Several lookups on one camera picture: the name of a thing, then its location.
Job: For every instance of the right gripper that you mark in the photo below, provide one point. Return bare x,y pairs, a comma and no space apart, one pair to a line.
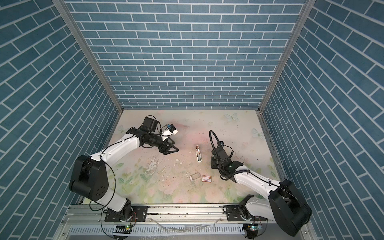
212,163

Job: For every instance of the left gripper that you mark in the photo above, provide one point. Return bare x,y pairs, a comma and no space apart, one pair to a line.
166,150

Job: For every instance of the red staple box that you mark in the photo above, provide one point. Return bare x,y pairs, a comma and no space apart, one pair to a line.
207,179

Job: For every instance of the pink white mini stapler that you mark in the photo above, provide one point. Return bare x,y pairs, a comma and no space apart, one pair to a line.
198,154

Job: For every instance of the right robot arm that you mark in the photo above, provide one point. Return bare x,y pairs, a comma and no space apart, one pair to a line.
283,201

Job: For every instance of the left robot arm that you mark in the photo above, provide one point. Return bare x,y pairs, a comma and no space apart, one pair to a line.
90,173

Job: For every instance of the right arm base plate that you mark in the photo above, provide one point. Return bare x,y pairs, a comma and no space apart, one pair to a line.
236,213

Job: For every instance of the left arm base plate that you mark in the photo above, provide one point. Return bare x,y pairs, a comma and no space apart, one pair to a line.
127,214

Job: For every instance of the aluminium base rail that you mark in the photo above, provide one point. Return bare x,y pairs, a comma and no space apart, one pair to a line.
161,220

